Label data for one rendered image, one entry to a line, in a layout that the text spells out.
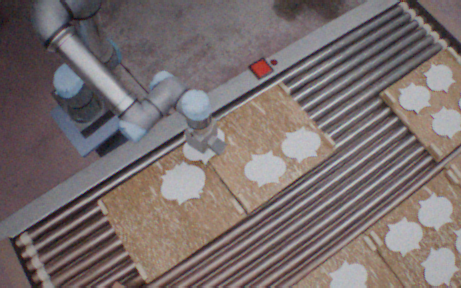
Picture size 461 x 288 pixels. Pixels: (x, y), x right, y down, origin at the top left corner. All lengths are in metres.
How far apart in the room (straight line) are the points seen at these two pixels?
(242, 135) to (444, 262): 0.85
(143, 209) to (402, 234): 0.91
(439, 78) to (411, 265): 0.78
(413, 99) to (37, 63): 2.46
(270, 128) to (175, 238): 0.53
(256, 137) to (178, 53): 1.46
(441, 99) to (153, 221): 1.22
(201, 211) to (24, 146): 1.68
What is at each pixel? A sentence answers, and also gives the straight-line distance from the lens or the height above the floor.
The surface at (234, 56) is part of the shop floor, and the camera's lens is 2.84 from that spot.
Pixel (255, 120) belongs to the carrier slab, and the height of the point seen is 0.94.
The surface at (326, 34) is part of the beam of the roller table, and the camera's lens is 1.85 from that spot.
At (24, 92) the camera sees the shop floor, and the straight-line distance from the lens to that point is 3.08.
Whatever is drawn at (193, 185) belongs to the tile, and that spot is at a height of 0.97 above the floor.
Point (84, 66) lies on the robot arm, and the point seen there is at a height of 1.46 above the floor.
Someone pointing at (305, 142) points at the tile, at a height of 0.94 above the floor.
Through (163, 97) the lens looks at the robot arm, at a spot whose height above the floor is 1.35.
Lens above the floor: 2.36
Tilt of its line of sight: 68 degrees down
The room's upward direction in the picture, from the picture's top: 3 degrees counter-clockwise
